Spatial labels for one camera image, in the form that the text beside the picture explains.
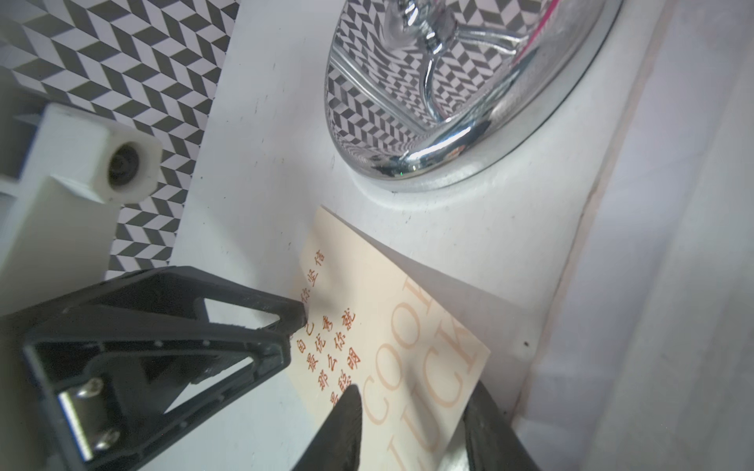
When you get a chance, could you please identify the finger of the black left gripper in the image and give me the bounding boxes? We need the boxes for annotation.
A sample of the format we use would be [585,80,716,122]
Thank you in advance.
[22,304,291,470]
[1,266,307,336]

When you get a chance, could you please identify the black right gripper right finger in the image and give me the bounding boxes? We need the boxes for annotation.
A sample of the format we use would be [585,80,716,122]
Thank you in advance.
[463,382,539,471]

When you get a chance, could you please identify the white photo album bicycle cover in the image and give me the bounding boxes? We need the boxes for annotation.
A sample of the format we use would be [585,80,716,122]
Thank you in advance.
[438,0,754,471]

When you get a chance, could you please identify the beige calendar card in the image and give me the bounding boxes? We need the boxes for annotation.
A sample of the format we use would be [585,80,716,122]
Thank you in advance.
[287,209,490,470]

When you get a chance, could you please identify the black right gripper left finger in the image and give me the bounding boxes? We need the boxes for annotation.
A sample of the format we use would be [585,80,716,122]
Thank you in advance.
[294,385,362,471]

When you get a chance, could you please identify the chrome wire cup stand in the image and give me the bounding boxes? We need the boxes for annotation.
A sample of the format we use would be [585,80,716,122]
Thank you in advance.
[325,1,622,192]

